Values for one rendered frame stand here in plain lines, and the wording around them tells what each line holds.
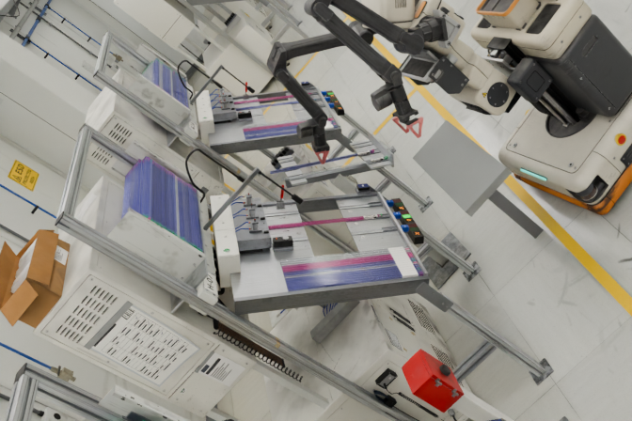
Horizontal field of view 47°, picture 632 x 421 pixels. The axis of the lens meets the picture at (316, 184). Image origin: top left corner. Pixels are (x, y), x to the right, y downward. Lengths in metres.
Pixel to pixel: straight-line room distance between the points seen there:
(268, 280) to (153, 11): 4.90
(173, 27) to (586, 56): 4.93
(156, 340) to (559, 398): 1.55
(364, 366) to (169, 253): 0.89
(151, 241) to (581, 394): 1.70
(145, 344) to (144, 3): 5.01
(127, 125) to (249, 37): 3.73
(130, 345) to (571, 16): 2.05
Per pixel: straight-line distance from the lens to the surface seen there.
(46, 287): 2.56
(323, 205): 3.19
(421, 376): 2.39
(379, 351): 2.85
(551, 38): 2.97
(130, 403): 1.79
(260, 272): 2.71
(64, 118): 5.85
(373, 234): 2.94
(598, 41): 3.11
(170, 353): 2.67
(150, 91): 3.84
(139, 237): 2.52
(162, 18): 7.27
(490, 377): 3.31
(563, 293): 3.27
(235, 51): 7.39
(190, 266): 2.59
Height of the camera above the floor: 2.33
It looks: 25 degrees down
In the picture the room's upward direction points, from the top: 54 degrees counter-clockwise
